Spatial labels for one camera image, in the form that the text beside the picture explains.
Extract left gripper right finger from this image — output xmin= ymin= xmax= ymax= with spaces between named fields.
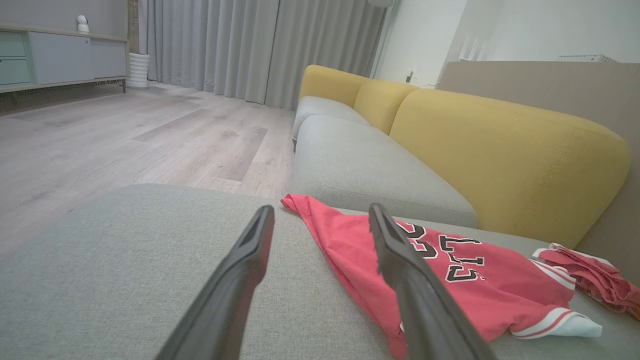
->
xmin=368 ymin=202 xmax=499 ymax=360

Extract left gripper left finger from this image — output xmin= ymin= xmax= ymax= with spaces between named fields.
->
xmin=155 ymin=204 xmax=276 ymax=360

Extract red basketball jersey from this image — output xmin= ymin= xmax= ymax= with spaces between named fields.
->
xmin=280 ymin=193 xmax=604 ymax=360

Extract red mesh shorts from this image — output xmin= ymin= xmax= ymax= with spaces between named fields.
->
xmin=531 ymin=242 xmax=640 ymax=321

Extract large grey sofa ottoman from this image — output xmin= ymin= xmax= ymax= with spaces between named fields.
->
xmin=0 ymin=183 xmax=640 ymax=360

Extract large yellow sofa back cushion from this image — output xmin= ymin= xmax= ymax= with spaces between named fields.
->
xmin=389 ymin=88 xmax=632 ymax=250

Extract medium yellow sofa back cushion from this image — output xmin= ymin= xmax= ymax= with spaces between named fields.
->
xmin=352 ymin=78 xmax=420 ymax=136

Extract small grey sofa seat cushion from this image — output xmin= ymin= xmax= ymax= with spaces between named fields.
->
xmin=292 ymin=95 xmax=371 ymax=142

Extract small yellow sofa back cushion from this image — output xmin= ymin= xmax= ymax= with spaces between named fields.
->
xmin=299 ymin=64 xmax=374 ymax=109

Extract white ribbed vase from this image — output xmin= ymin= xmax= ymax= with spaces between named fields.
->
xmin=125 ymin=52 xmax=151 ymax=90

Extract grey pleated curtain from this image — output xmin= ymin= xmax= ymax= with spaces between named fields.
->
xmin=138 ymin=0 xmax=389 ymax=111

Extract beige upright panel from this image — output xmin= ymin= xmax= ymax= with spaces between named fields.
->
xmin=437 ymin=60 xmax=640 ymax=287

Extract grey low sideboard cabinet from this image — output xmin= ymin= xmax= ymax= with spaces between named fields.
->
xmin=0 ymin=23 xmax=130 ymax=96

